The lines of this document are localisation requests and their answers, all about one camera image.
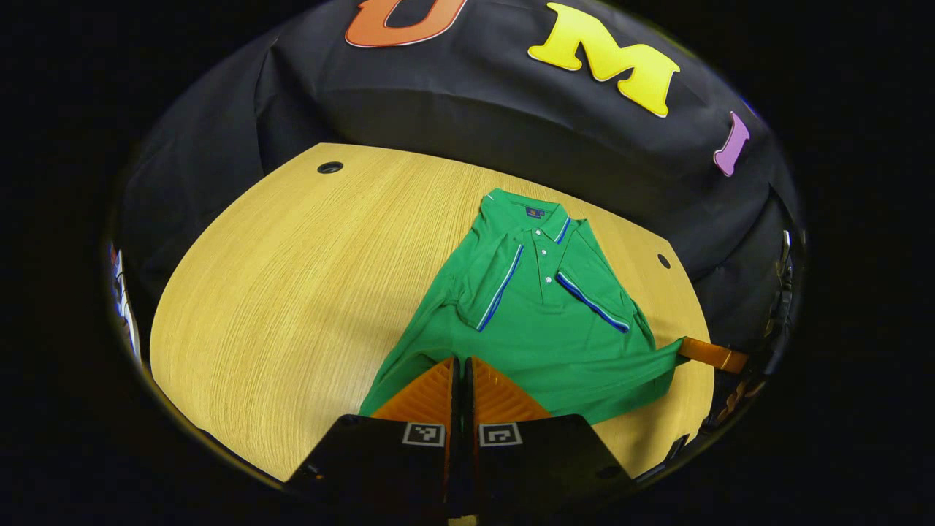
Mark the computer monitor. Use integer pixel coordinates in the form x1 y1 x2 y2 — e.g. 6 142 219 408
108 245 143 366

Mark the black backdrop cloth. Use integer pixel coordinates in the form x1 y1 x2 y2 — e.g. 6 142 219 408
121 0 804 351

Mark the green T-shirt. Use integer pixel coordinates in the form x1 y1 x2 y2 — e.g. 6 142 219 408
358 188 687 424

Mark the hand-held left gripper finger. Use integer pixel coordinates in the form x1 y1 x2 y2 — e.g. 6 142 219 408
283 356 462 523
462 356 638 523

